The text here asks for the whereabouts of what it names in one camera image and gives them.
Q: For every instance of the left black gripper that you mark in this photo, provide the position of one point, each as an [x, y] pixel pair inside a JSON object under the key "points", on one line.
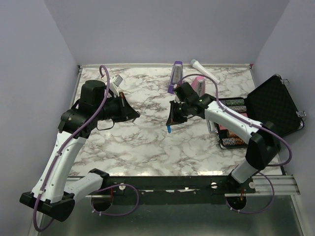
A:
{"points": [[127, 112]]}

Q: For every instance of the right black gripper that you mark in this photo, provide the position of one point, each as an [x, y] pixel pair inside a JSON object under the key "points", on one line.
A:
{"points": [[173, 119]]}

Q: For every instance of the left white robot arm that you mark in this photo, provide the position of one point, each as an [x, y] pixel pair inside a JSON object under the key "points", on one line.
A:
{"points": [[51, 195]]}

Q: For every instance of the purple metronome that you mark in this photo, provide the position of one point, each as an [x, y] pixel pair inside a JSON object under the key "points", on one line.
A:
{"points": [[176, 75]]}

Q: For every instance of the pink metronome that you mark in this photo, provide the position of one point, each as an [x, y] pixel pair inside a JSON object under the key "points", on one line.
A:
{"points": [[198, 85]]}

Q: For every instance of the white toy microphone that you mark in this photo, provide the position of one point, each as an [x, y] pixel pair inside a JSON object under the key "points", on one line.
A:
{"points": [[197, 65]]}

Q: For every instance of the green poker chip roll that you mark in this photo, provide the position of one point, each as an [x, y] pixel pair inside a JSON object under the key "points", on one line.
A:
{"points": [[233, 102]]}

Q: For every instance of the blue orange chip roll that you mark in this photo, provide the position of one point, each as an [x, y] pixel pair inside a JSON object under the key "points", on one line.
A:
{"points": [[227, 142]]}

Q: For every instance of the orange poker chip roll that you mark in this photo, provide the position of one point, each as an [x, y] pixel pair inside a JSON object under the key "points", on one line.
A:
{"points": [[231, 134]]}

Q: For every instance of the blue yellow chip roll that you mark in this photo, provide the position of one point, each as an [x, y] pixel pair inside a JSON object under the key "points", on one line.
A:
{"points": [[239, 109]]}

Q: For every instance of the black poker chip case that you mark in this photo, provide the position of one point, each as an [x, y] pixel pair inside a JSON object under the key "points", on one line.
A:
{"points": [[271, 101]]}

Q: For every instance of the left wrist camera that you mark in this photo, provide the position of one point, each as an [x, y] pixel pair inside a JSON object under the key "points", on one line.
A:
{"points": [[114, 85]]}

